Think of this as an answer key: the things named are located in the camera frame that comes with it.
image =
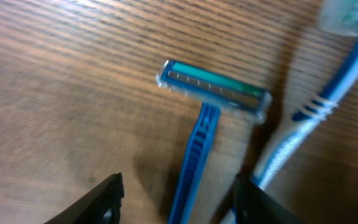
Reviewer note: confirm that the blue white toothbrush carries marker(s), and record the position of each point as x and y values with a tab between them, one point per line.
339	17

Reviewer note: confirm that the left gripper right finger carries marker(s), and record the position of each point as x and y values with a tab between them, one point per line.
253	206

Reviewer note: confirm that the blue disposable razor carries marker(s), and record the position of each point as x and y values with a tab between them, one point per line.
216	92

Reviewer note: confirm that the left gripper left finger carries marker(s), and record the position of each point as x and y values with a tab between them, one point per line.
102	205

